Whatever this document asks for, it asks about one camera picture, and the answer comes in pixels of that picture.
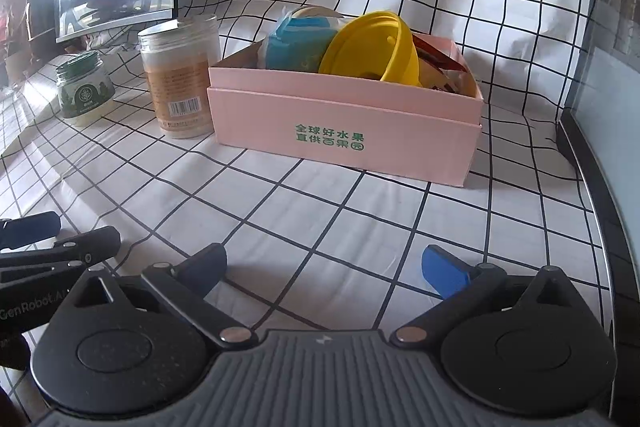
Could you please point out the yellow soft rubber toy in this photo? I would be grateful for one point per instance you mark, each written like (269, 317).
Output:
(370, 47)

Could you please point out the red and white tissue pack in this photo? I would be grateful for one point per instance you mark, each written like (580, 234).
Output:
(440, 57)

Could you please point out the clear plastic powder jar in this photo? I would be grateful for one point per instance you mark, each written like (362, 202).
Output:
(180, 77)

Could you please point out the green lid glass jar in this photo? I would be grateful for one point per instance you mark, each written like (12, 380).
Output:
(85, 92)

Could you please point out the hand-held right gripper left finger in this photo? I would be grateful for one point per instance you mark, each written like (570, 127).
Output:
(205, 264)

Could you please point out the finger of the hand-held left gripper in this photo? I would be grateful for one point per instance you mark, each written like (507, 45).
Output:
(32, 227)
(85, 244)

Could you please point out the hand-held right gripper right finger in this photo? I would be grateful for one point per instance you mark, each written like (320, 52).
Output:
(442, 272)

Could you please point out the dark object beside monitor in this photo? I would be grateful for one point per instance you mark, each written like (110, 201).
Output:
(40, 17)

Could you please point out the black framed side monitor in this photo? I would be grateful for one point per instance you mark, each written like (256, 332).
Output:
(610, 82)

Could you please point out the pink cardboard box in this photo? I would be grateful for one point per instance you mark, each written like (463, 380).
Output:
(345, 127)

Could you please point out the blue cotton pad bag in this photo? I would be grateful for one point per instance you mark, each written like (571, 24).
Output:
(295, 44)

